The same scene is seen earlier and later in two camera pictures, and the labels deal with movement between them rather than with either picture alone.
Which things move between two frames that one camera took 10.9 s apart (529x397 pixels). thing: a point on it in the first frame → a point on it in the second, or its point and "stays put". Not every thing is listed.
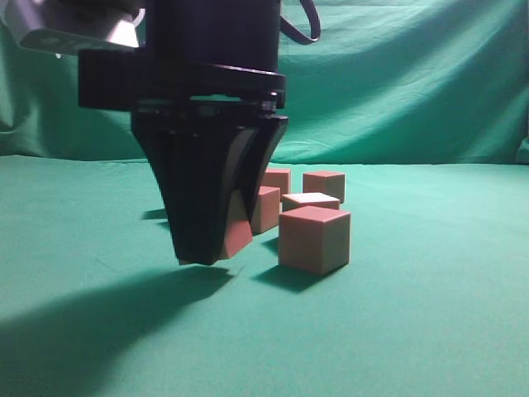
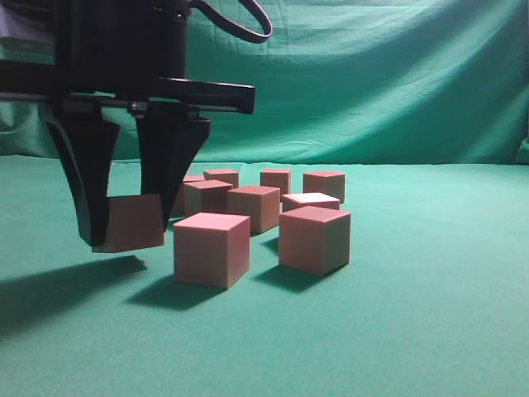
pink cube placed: x=329 y=183 stays put
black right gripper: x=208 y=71 → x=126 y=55
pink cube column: x=314 y=239 stays put
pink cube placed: x=278 y=178 stays put
